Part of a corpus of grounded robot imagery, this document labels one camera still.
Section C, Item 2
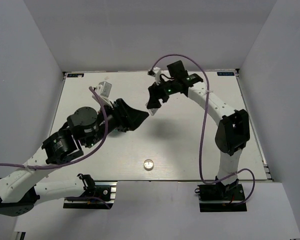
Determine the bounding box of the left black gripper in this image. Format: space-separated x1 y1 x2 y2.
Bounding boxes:
84 98 150 148

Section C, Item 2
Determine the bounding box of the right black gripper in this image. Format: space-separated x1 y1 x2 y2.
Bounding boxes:
146 77 177 110

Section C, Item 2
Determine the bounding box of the small round cream jar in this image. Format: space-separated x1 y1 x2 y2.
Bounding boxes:
143 159 154 171

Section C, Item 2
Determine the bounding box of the clear eyeshadow palette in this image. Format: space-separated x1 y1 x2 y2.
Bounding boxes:
146 102 158 116

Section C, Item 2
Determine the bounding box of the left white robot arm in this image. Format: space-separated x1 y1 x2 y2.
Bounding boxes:
0 98 149 217

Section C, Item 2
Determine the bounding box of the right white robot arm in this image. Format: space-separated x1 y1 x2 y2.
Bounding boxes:
146 60 250 200

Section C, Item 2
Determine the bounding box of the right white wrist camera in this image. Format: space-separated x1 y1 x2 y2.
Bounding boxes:
147 67 162 85

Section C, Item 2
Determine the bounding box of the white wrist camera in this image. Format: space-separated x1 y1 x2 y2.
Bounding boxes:
147 67 162 85
93 81 113 107

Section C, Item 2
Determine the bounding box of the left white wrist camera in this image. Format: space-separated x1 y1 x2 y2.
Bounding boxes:
93 81 113 107

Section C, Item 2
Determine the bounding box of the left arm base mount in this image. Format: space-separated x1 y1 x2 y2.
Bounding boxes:
63 173 117 210

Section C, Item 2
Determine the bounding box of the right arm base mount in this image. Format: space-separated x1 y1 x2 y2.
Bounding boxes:
194 184 247 213

